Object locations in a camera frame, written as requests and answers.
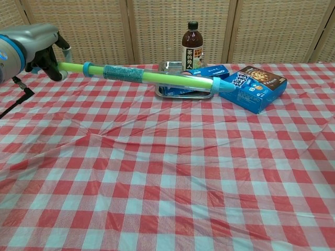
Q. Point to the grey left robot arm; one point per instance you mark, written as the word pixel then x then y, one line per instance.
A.
pixel 8 60

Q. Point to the long blue Oreo box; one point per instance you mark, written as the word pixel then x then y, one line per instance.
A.
pixel 206 71

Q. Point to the green blue water gun toy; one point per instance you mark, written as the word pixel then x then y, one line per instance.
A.
pixel 157 77

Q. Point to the dark tea bottle white label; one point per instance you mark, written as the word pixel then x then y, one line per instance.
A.
pixel 192 39

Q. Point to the blue chocolate chip cookie box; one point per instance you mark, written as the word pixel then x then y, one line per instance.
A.
pixel 243 99

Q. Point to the red white checkered tablecloth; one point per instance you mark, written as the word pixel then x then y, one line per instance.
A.
pixel 167 196

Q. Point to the rectangular stainless steel tray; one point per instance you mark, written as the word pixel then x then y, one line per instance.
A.
pixel 170 65

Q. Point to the woven bamboo folding screen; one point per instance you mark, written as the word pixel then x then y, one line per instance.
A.
pixel 104 31

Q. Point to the grey black left robot hand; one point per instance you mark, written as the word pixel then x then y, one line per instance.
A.
pixel 39 36

